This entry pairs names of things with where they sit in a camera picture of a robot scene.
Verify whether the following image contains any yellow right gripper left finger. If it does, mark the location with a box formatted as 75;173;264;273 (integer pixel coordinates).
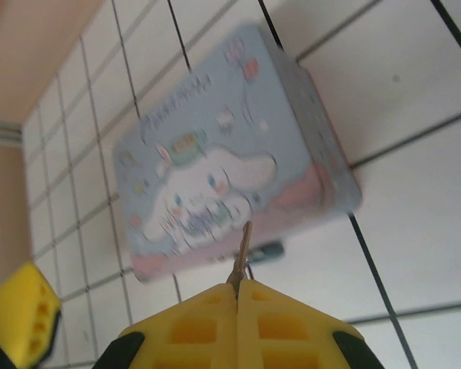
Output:
101;283;240;369

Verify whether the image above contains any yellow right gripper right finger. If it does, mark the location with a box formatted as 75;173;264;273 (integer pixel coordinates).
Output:
236;278;380;369

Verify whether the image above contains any blue cartoon tin box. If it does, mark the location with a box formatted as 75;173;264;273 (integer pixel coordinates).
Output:
111;22;364;285

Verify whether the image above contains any aluminium table side rail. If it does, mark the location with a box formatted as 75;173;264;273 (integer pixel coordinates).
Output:
0;118;24;149

